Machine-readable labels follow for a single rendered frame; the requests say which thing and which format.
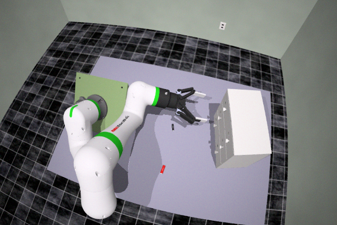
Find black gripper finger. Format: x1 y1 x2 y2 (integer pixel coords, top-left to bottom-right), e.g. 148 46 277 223
175 102 207 124
176 87 206 100

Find grey drawer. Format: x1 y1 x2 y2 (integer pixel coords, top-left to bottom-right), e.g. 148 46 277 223
217 103 225 134
222 93 231 127
213 111 220 140
225 122 234 159
214 137 221 166
219 130 227 163

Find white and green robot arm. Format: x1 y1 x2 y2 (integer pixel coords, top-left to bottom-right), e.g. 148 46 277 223
63 81 171 219

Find small white chest of drawers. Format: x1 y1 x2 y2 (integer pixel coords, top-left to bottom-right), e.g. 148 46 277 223
215 89 272 169

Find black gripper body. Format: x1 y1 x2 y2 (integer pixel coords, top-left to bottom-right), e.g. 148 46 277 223
167 92 186 109

